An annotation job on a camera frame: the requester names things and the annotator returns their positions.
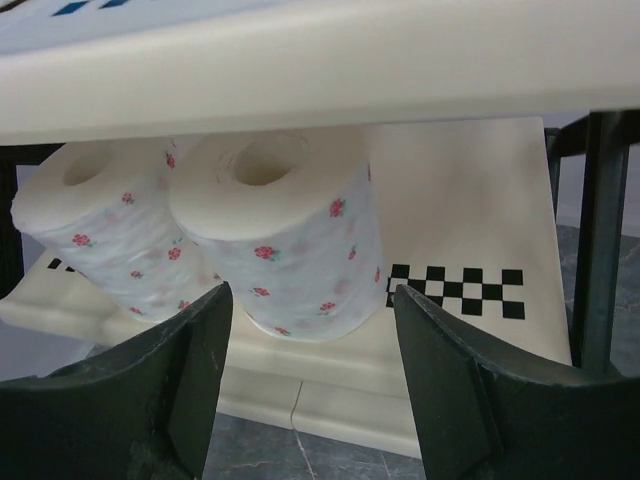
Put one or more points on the beige three-tier shelf rack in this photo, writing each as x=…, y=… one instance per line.
x=452, y=91

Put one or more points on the white roll with dotted print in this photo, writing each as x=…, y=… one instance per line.
x=102, y=207

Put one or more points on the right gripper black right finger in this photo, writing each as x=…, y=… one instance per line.
x=486, y=409

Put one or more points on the white roll with pink core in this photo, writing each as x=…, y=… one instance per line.
x=287, y=219

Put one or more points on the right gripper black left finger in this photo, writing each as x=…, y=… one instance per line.
x=143, y=409

